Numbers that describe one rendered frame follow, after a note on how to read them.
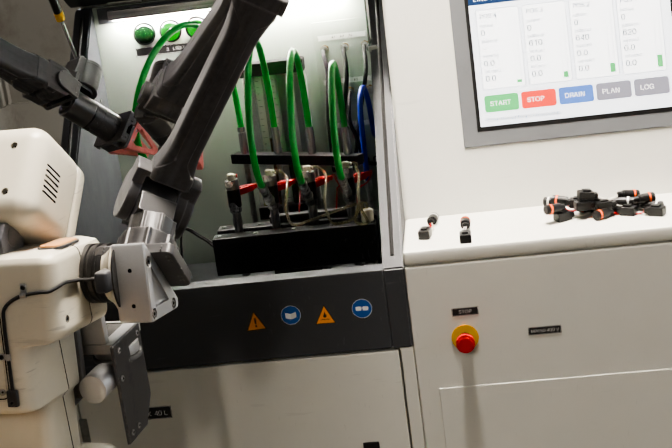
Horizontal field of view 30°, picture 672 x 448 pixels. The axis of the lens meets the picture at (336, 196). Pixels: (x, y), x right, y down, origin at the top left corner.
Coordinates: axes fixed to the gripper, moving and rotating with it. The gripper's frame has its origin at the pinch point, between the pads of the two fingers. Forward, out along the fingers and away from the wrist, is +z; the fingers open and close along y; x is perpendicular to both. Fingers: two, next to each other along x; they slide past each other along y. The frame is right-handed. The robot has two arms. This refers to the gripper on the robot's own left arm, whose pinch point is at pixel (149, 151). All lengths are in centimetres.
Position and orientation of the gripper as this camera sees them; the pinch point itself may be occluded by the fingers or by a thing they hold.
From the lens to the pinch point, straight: 249.3
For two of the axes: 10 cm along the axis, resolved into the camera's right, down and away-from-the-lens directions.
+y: -6.5, 1.1, 7.5
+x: -2.9, 8.8, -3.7
